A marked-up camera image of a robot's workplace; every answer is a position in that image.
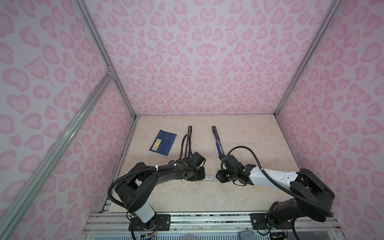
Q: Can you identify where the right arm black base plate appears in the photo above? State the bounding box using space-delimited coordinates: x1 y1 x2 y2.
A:
250 213 292 231

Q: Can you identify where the grey cloth pad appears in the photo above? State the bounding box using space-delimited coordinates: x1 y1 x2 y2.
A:
239 231 256 240

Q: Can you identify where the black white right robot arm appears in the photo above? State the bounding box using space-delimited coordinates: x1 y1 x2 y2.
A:
216 155 335 228

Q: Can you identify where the dark blue booklet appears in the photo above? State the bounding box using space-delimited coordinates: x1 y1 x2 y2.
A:
149 130 177 156

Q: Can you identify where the blue long stapler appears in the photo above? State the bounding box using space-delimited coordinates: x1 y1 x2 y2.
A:
212 126 225 161

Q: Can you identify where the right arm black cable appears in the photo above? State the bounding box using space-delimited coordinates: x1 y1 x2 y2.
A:
220 145 334 218

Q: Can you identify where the red white staple box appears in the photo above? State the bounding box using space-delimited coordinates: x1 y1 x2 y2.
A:
204 174 214 181

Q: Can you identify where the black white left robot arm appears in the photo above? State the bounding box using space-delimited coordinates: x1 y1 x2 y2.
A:
108 152 206 231

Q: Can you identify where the aluminium front rail frame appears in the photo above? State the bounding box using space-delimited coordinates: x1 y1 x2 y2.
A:
79 209 346 240

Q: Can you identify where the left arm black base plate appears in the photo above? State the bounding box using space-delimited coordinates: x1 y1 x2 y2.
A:
129 214 171 232

